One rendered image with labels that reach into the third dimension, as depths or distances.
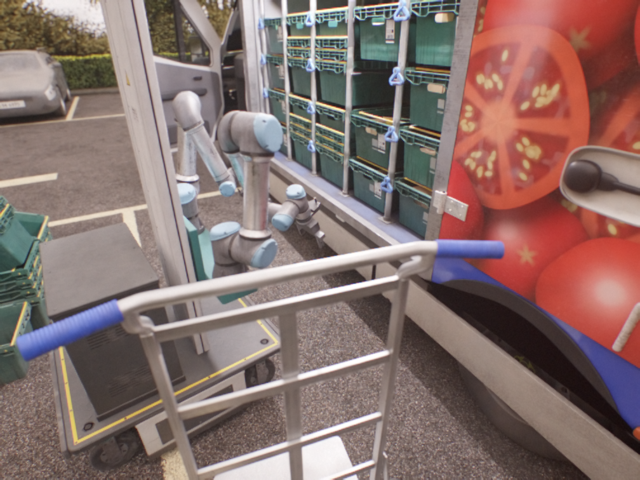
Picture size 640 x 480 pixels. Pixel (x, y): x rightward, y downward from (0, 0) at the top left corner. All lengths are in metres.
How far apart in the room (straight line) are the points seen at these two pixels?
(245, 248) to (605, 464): 1.37
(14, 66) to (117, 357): 10.68
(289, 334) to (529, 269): 0.87
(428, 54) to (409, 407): 1.64
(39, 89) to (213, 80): 5.98
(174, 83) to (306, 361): 3.35
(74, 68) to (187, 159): 13.83
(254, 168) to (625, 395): 1.31
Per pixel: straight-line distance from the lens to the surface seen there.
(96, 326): 0.62
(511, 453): 2.00
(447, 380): 2.16
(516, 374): 1.63
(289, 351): 0.87
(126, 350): 1.53
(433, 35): 1.83
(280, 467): 1.80
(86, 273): 1.55
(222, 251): 1.40
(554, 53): 1.28
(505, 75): 1.36
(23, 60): 12.00
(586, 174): 1.21
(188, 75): 4.59
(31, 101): 10.16
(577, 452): 1.65
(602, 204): 1.26
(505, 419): 1.98
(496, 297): 1.52
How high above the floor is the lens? 1.57
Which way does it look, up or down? 29 degrees down
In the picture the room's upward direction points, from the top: straight up
